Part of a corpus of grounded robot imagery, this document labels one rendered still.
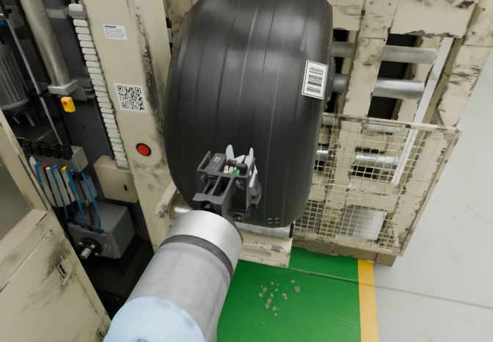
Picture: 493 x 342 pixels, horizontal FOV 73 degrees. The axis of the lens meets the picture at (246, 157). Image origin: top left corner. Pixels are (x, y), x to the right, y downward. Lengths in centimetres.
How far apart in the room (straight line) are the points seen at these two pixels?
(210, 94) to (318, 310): 144
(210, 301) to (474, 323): 183
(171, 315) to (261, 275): 161
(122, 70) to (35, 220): 51
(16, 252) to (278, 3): 88
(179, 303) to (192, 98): 38
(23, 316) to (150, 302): 88
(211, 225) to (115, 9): 55
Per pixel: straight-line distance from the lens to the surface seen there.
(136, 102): 88
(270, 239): 96
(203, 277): 34
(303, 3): 69
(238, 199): 46
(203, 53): 62
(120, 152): 103
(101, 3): 82
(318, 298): 188
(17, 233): 111
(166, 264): 35
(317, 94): 59
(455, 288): 217
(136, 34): 80
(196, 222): 38
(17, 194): 110
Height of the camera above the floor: 162
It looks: 38 degrees down
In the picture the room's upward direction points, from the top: straight up
